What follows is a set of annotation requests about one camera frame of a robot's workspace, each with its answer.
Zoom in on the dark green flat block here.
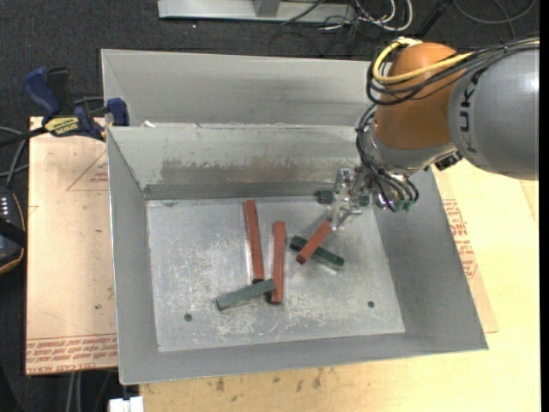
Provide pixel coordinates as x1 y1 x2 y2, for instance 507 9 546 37
214 277 277 312
288 234 346 270

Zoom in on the black cylinder on white bracket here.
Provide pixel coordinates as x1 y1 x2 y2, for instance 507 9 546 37
431 151 463 173

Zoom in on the red-brown block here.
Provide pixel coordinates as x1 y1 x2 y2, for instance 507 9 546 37
295 219 334 266
242 199 266 284
268 220 287 306

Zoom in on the grey metal bin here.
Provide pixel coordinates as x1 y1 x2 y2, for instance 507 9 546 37
100 48 489 386

